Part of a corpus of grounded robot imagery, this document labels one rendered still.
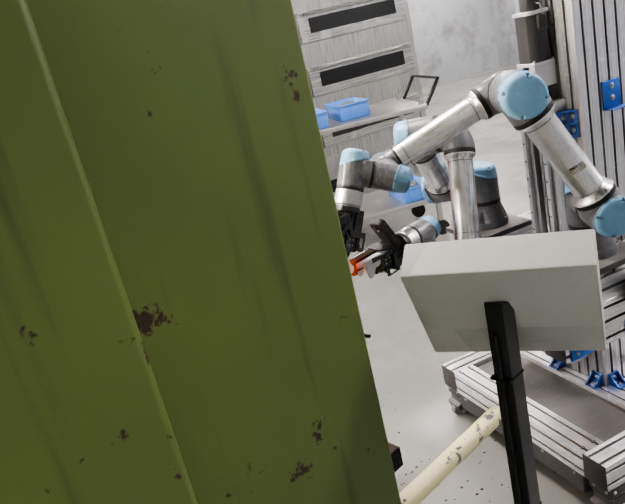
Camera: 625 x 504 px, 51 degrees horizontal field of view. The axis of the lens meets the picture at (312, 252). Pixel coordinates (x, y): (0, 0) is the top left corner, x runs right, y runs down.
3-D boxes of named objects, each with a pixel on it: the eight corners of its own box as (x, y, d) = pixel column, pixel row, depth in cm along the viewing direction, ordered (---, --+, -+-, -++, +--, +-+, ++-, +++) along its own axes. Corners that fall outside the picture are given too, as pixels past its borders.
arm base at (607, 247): (591, 238, 207) (588, 209, 204) (630, 248, 194) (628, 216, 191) (554, 254, 202) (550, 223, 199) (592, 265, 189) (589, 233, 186)
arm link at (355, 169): (375, 150, 172) (343, 145, 171) (368, 192, 172) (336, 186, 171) (370, 155, 180) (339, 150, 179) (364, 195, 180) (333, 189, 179)
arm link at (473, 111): (505, 58, 185) (359, 155, 193) (517, 60, 174) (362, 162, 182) (524, 93, 188) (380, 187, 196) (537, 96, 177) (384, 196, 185)
